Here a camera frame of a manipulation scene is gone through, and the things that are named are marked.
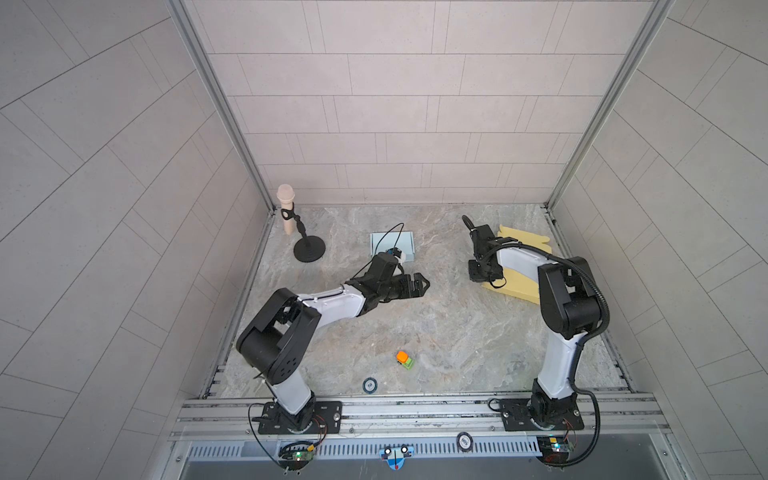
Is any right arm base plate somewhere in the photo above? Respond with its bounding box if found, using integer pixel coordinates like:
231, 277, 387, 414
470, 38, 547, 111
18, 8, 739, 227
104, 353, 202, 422
497, 395, 585, 432

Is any yellow paper box stack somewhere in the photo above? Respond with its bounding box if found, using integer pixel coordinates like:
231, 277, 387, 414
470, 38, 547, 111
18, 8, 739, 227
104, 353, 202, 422
482, 226, 553, 305

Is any black microphone stand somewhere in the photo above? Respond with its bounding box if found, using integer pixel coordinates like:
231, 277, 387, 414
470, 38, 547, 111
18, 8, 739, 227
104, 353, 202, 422
281, 208, 326, 263

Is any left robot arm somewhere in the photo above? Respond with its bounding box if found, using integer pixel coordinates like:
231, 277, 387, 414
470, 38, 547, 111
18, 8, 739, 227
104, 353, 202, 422
236, 252, 430, 430

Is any blue sticker marker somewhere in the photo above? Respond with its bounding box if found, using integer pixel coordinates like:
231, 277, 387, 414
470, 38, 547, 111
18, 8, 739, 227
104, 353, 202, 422
379, 445, 414, 471

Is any round black white disc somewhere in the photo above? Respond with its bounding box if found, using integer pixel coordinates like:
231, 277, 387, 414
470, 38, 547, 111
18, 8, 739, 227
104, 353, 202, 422
456, 432, 474, 453

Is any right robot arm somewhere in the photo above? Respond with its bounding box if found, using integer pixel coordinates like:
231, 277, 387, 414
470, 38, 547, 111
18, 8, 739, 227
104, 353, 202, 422
462, 216, 610, 429

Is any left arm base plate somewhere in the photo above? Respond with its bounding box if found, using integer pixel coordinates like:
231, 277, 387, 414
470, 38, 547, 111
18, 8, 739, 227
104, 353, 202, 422
258, 400, 343, 435

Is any orange green toy block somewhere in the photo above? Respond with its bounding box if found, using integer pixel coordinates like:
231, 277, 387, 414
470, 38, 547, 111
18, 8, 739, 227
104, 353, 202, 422
396, 351, 413, 370

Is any green circuit board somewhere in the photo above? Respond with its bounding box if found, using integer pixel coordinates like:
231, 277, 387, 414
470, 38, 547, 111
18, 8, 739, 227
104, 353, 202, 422
279, 441, 317, 471
536, 436, 574, 465

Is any black corrugated cable conduit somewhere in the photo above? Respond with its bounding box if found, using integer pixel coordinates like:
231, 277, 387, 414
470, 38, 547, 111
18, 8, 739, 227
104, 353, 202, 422
479, 241, 612, 466

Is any light blue paper box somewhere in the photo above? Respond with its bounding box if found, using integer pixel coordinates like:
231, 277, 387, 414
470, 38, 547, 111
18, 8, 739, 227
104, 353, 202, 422
370, 231, 415, 262

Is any beige microphone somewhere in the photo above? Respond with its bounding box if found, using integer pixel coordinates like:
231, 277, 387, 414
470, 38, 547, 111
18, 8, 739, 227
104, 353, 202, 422
276, 184, 296, 235

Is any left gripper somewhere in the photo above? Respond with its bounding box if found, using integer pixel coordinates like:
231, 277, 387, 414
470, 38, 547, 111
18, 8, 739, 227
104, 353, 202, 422
374, 274, 431, 302

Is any right green circuit board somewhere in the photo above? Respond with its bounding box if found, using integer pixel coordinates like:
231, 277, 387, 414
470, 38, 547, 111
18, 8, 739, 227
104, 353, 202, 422
536, 436, 574, 465

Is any left green circuit board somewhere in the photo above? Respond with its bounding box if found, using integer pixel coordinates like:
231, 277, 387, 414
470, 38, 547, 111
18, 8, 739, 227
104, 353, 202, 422
279, 441, 317, 471

